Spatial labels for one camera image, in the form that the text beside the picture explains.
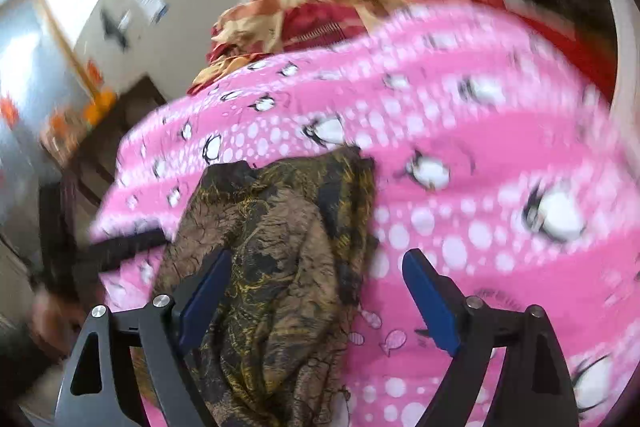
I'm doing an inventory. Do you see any dark cloth hanging on wall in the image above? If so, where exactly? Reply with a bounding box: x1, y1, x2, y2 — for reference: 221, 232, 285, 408
100, 9, 129, 52

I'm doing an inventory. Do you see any orange box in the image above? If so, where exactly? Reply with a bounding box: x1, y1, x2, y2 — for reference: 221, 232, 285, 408
82, 89, 117, 127

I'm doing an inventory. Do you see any person's left hand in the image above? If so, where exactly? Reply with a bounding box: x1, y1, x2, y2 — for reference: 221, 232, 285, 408
27, 284, 105, 363

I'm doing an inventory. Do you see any pink penguin bed sheet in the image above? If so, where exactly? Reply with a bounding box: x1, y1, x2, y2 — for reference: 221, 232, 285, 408
92, 3, 639, 426

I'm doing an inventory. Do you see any dark floral patterned garment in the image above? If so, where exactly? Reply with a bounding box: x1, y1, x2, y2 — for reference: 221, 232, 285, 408
154, 146, 378, 426

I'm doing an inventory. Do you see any red beige floral blanket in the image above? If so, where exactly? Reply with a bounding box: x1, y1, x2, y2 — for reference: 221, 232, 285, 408
186, 0, 407, 95

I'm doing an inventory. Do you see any dark wooden side table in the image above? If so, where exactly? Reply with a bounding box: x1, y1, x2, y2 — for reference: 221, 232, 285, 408
39, 76, 170, 218

